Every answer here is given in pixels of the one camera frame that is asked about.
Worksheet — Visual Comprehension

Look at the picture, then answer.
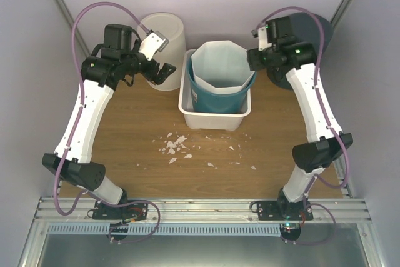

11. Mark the white faceted bin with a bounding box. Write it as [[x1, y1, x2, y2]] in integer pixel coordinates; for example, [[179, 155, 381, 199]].
[[191, 41, 255, 95]]

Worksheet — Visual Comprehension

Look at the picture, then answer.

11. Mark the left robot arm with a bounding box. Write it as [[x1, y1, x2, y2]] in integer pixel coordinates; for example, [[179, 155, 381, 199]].
[[42, 24, 176, 219]]

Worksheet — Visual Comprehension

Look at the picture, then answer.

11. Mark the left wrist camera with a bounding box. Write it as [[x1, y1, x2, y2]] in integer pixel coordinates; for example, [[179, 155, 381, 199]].
[[139, 31, 169, 61]]

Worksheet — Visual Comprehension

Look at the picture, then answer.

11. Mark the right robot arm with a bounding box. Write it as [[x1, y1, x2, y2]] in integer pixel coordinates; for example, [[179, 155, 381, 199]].
[[247, 17, 353, 220]]

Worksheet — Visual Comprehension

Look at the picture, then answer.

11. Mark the white rectangular tub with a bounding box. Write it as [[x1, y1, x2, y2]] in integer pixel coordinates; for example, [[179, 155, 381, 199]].
[[178, 49, 251, 131]]

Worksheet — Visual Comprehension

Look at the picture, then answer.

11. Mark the teal round bin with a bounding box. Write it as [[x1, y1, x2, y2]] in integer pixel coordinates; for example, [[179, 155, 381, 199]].
[[186, 57, 256, 114]]

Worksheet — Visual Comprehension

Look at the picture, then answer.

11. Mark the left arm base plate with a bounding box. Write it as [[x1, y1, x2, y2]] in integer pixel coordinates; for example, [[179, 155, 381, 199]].
[[87, 201, 148, 222]]

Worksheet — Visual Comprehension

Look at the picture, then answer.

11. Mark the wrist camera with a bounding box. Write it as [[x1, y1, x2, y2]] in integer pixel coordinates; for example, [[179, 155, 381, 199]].
[[139, 31, 169, 61], [251, 25, 272, 51]]

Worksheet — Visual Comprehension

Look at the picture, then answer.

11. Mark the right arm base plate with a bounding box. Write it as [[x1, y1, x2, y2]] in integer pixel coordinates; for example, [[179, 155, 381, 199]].
[[249, 200, 314, 221]]

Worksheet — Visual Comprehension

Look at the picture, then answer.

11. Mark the white cylindrical bin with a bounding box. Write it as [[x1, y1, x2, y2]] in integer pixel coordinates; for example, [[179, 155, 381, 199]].
[[141, 13, 187, 91]]

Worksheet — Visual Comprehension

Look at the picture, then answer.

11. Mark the grey slotted cable duct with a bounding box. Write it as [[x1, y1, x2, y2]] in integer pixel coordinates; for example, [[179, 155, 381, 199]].
[[47, 223, 281, 237]]

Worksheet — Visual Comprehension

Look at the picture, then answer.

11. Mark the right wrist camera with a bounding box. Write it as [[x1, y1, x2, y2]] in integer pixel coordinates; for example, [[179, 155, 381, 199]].
[[251, 25, 272, 51]]

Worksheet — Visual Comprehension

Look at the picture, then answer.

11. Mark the dark grey round bin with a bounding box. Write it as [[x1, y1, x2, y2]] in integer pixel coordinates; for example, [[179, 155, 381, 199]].
[[267, 12, 334, 90]]

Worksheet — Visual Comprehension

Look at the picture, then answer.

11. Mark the left aluminium frame post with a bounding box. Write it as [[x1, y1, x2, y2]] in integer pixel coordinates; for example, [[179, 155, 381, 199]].
[[54, 0, 90, 56]]

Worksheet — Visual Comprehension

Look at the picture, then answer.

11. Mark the aluminium front rail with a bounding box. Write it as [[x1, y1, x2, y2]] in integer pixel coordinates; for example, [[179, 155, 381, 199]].
[[34, 198, 371, 224]]

